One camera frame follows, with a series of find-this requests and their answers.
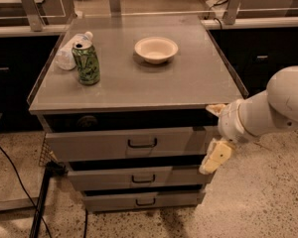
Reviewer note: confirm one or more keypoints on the clear plastic water bottle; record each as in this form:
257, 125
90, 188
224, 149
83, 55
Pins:
64, 57

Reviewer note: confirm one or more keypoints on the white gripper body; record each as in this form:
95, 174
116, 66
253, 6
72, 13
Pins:
230, 123

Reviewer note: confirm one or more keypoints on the dark background counter cabinet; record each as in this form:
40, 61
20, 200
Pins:
20, 76

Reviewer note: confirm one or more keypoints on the grey top drawer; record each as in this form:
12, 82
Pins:
130, 144

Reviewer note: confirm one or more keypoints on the round can inside drawer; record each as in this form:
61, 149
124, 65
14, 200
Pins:
87, 122

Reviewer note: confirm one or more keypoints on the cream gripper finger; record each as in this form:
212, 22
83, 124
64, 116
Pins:
215, 109
218, 152

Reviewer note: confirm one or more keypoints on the green soda can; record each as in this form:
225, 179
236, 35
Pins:
86, 62

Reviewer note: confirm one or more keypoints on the left metal bracket post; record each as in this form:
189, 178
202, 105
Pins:
33, 15

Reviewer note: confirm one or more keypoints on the metal bracket post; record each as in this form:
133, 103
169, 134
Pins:
231, 11
115, 0
33, 15

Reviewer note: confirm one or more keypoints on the right metal bracket post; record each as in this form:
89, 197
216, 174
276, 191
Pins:
231, 11

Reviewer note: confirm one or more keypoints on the wire mesh basket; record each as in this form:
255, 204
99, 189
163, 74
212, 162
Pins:
47, 155

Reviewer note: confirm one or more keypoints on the grey bottom drawer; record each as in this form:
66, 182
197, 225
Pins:
143, 200

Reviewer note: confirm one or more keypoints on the grey drawer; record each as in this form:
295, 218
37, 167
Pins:
130, 144
143, 200
137, 177

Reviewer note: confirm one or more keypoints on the grey metal drawer cabinet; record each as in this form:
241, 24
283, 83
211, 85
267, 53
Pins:
136, 139

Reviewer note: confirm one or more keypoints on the white round bowl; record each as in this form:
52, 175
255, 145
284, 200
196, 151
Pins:
156, 50

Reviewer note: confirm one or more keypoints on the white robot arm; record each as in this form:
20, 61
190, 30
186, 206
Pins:
245, 120

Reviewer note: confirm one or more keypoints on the black metal stand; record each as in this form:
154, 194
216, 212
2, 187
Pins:
51, 169

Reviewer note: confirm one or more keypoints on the middle metal bracket post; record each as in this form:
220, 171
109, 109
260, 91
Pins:
115, 0

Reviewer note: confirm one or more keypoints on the grey middle drawer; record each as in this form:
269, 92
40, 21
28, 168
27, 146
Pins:
137, 177

